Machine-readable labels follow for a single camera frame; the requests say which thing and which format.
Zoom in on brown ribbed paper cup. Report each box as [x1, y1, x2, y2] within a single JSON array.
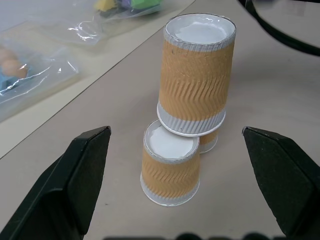
[[139, 119, 201, 207], [199, 128, 219, 155], [156, 13, 237, 138]]

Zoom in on clear bag with orange balls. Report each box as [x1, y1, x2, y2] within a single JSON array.
[[0, 29, 81, 123]]

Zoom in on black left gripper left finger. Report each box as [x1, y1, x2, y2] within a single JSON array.
[[0, 125, 112, 240]]

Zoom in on clear bag with colourful toys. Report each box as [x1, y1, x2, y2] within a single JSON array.
[[27, 0, 181, 48]]

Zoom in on black cable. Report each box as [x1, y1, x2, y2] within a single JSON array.
[[237, 0, 320, 57]]

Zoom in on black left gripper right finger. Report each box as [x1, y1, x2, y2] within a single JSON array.
[[241, 126, 320, 238]]

